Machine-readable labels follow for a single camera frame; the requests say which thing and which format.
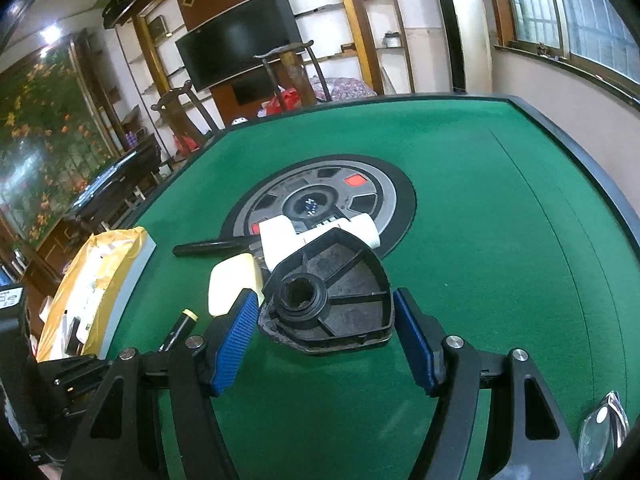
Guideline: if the black plastic fan-shaped base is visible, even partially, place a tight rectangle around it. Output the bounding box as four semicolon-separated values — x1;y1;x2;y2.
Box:
258;229;395;356

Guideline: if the silver foil packet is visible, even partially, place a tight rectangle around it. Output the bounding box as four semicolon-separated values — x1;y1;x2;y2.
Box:
577;390;630;479

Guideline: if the white foam box yellow tape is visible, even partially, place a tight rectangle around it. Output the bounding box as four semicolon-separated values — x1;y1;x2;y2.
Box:
36;226;156;362

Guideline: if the black marker yellow cap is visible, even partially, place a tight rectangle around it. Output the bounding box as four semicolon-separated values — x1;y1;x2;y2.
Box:
157;309;198;352

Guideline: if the pale yellow soap box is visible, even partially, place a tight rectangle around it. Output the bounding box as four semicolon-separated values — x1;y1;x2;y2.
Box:
207;252;264;316

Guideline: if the black marker pen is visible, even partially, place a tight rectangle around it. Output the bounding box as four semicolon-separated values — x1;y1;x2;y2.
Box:
172;236;259;257

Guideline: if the black glossy side table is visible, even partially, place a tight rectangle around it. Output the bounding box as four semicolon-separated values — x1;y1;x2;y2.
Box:
63;136;160;232

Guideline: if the flower mural painting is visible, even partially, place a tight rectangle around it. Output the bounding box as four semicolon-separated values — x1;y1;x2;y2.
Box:
1;44;114;246

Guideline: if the white power adapter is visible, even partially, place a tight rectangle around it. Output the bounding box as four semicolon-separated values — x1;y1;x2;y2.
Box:
258;214;300;272

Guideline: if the white pill bottle red label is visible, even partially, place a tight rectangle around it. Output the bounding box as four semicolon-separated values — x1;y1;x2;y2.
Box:
296;214;381;249

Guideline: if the dark wooden chair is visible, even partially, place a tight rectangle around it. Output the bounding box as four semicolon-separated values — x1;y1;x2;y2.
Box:
254;40;332;107
151;79;220;157

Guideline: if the round mahjong table centre console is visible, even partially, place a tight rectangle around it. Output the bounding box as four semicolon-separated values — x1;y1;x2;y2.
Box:
220;154;418;258

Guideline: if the red plastic bag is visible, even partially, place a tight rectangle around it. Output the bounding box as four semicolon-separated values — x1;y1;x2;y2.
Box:
262;88;303;116

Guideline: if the black television screen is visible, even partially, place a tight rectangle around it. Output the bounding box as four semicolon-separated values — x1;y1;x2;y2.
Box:
177;0;302;91

